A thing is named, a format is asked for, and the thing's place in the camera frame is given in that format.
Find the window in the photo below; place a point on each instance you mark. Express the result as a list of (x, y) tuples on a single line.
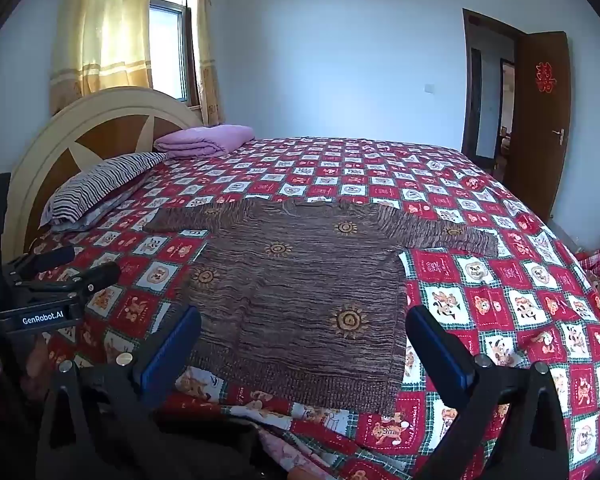
[(167, 35)]

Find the cream and brown headboard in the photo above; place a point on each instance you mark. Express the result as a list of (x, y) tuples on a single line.
[(110, 135)]

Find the brown door frame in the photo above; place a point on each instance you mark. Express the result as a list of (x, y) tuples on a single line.
[(466, 60)]

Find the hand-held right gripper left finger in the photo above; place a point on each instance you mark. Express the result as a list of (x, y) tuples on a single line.
[(170, 350)]

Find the folded pink blanket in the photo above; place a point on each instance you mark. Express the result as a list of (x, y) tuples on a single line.
[(205, 137)]

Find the brown knit sweater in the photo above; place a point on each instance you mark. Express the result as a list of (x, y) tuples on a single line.
[(305, 285)]

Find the red paper door decoration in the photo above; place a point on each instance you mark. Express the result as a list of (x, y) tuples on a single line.
[(545, 77)]

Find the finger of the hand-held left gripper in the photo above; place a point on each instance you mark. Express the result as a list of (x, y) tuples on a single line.
[(50, 257), (97, 277)]

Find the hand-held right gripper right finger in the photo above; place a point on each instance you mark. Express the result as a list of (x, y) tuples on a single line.
[(440, 352)]

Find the red printed bear blanket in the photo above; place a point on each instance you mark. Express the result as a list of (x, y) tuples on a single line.
[(455, 270)]

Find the grey patterned pillow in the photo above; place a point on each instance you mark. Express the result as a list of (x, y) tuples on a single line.
[(87, 219)]

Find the brown wooden door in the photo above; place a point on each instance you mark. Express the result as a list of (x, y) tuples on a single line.
[(535, 160)]

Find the striped pillow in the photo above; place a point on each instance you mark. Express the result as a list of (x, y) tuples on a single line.
[(95, 180)]

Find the wide yellow curtain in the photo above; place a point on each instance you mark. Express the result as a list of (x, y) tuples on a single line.
[(100, 35)]

